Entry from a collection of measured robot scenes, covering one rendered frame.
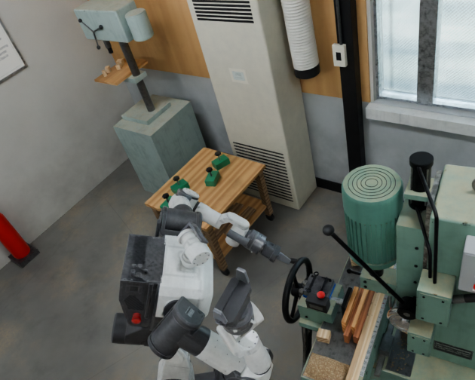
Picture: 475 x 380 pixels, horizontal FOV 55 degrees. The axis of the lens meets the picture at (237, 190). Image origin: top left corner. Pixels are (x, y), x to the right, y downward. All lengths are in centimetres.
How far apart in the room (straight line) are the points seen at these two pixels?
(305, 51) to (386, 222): 154
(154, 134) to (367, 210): 236
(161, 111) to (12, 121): 115
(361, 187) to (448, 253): 29
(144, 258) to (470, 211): 97
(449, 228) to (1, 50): 329
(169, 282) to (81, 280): 226
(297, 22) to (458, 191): 159
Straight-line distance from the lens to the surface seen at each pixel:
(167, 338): 140
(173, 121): 358
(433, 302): 142
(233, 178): 305
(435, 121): 277
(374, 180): 139
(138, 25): 315
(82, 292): 359
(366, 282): 172
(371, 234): 142
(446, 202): 131
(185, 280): 147
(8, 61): 386
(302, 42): 270
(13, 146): 397
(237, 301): 109
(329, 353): 174
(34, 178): 412
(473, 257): 126
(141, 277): 147
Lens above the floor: 244
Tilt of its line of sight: 40 degrees down
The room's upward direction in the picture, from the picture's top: 18 degrees counter-clockwise
